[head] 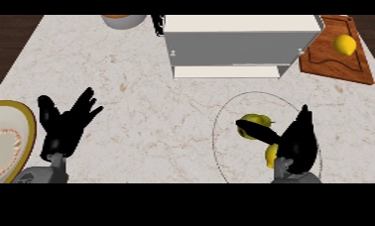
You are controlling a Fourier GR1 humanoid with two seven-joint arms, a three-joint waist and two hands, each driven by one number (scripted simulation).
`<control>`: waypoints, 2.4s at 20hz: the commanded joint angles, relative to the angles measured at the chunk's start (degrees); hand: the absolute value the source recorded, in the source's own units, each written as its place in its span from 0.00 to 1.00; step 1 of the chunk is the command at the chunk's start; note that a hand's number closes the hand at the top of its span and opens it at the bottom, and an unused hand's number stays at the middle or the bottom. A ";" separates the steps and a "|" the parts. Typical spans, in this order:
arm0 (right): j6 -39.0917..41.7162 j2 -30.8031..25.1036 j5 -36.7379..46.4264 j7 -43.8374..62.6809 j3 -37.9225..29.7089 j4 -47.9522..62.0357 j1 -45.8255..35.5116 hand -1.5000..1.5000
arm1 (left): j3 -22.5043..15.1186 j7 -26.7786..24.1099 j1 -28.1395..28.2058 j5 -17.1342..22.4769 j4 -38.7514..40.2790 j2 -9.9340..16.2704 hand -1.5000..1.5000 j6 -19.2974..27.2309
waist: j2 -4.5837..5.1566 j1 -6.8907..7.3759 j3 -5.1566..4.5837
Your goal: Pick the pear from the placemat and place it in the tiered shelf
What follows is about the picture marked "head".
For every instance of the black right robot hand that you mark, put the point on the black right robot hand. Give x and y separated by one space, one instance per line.
296 144

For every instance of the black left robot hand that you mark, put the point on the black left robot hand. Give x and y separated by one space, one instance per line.
63 131

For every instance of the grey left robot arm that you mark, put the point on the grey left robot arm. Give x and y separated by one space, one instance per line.
44 170

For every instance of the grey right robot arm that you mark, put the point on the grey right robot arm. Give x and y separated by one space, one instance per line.
291 173

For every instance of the green pear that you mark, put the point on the green pear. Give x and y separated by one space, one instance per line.
254 122

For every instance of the round marble-pattern placemat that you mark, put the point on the round marble-pattern placemat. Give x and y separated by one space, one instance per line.
233 157

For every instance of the black object behind shelf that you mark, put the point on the black object behind shelf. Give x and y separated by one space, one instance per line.
156 25

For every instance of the yellow fruit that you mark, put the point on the yellow fruit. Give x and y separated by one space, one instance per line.
270 156

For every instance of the white plate with gold rim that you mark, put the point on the white plate with gold rim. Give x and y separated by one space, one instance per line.
12 140

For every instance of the brown wooden cutting board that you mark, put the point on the brown wooden cutting board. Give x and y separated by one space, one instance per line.
336 64

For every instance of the yellow lemon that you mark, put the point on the yellow lemon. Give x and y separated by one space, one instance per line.
344 45

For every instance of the grey bowl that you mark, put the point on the grey bowl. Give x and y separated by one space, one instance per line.
124 21

